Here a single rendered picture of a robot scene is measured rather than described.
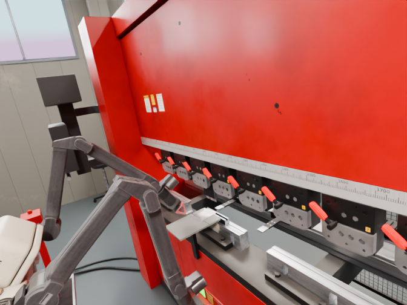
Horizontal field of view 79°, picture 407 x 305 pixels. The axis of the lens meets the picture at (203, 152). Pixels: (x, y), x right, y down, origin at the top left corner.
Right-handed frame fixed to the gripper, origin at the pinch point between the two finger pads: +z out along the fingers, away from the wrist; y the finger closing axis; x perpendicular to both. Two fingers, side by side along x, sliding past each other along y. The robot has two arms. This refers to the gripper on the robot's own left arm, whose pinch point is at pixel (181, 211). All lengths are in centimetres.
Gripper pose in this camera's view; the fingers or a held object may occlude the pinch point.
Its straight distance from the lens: 139.5
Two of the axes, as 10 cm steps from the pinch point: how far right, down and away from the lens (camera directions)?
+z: 5.5, 6.7, 5.0
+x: -6.1, 7.3, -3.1
